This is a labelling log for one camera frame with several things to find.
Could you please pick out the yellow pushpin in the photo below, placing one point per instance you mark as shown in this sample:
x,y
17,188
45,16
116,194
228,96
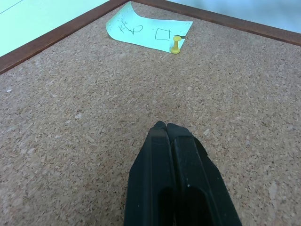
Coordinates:
x,y
175,44

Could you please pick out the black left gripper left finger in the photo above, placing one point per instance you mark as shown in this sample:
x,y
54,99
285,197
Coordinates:
x,y
150,179

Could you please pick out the cork board with wooden frame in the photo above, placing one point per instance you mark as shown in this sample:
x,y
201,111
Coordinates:
x,y
94,106

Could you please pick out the green paper note with writing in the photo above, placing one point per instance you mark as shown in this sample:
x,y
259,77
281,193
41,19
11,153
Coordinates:
x,y
141,30

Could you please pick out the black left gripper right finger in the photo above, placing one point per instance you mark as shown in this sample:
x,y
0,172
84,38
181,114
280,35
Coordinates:
x,y
197,179

